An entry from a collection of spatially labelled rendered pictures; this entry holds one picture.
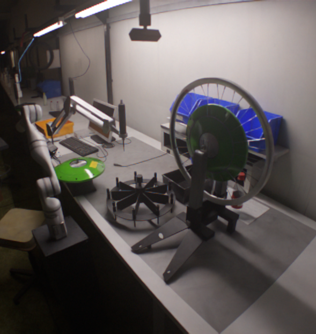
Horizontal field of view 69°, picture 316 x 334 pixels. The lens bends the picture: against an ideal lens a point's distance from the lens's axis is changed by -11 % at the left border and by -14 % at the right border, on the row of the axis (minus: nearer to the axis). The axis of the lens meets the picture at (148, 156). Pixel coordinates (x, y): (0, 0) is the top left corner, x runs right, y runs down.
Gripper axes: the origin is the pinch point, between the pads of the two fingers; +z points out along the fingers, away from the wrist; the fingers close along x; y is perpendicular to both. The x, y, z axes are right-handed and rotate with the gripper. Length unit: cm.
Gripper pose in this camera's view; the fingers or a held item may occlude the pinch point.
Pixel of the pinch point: (59, 161)
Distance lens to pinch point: 163.4
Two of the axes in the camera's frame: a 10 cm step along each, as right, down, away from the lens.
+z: 7.8, 6.3, -0.4
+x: 3.6, -3.9, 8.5
